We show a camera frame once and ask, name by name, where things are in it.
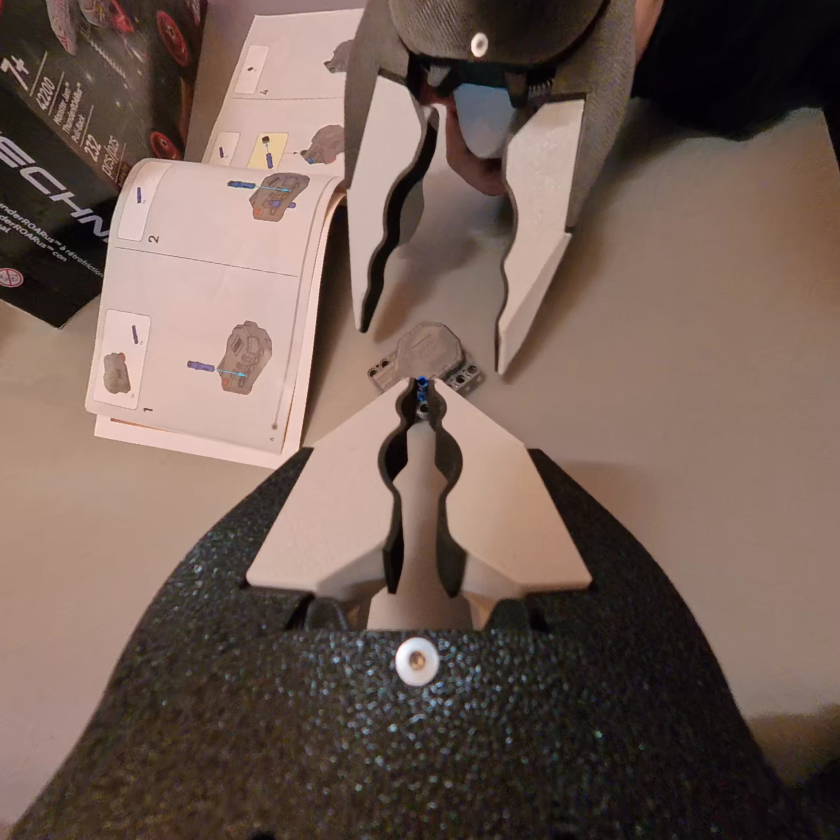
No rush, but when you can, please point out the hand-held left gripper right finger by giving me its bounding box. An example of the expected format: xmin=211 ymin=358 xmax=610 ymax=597
xmin=425 ymin=378 xmax=594 ymax=606

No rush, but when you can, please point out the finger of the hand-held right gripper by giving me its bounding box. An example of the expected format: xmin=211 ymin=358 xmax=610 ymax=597
xmin=344 ymin=71 xmax=441 ymax=333
xmin=494 ymin=98 xmax=586 ymax=376

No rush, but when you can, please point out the open instruction booklet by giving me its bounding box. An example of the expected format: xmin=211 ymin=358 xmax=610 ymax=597
xmin=85 ymin=13 xmax=368 ymax=470

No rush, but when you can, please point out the black toy set box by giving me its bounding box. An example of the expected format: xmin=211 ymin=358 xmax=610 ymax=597
xmin=0 ymin=0 xmax=210 ymax=329

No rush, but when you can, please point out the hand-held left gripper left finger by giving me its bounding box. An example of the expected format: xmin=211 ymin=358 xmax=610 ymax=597
xmin=245 ymin=378 xmax=421 ymax=603

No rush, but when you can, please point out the person's right forearm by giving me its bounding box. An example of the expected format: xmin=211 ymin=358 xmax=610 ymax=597
xmin=630 ymin=0 xmax=840 ymax=143

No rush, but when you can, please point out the grey toy motor block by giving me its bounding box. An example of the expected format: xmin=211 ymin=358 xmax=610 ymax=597
xmin=367 ymin=320 xmax=488 ymax=422

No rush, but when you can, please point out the person's right hand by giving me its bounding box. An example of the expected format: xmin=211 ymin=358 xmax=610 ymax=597
xmin=445 ymin=105 xmax=511 ymax=198

